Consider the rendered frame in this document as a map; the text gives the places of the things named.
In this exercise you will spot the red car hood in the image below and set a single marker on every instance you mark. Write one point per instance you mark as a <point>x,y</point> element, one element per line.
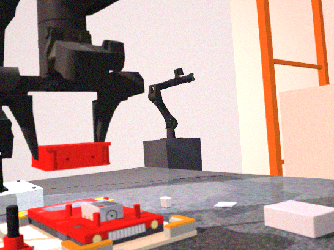
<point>72,156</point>

